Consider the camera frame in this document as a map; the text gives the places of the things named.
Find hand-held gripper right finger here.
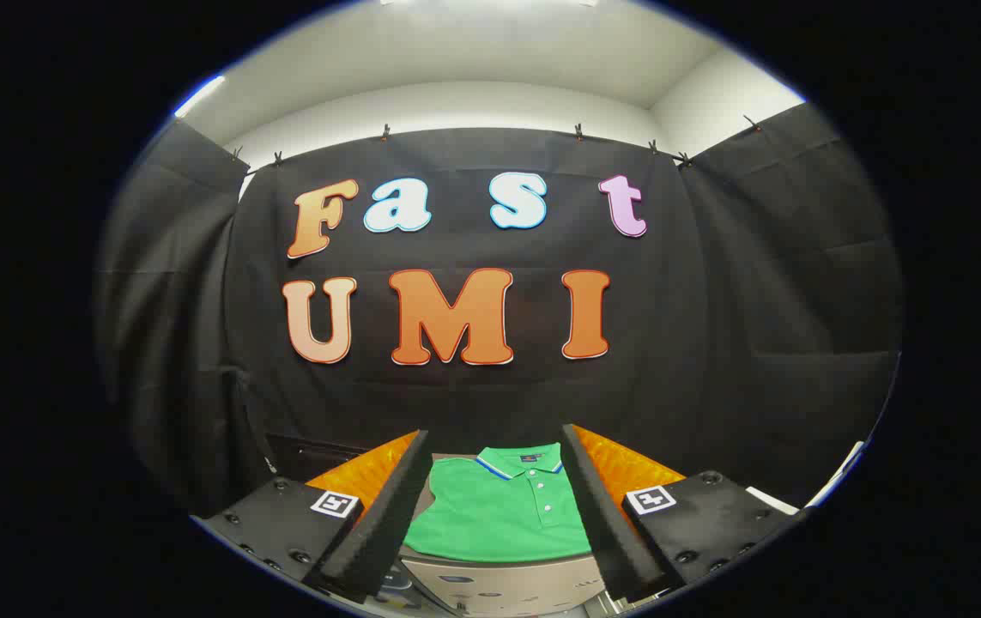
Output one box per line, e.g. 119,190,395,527
560,423,804,603

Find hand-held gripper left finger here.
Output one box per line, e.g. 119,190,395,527
194,429,433,604

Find green polo shirt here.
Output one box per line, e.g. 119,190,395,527
403,442,594,565

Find white paper sheet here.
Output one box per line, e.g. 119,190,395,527
746,485,800,516

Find black backdrop cloth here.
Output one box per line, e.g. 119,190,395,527
95,103,905,516

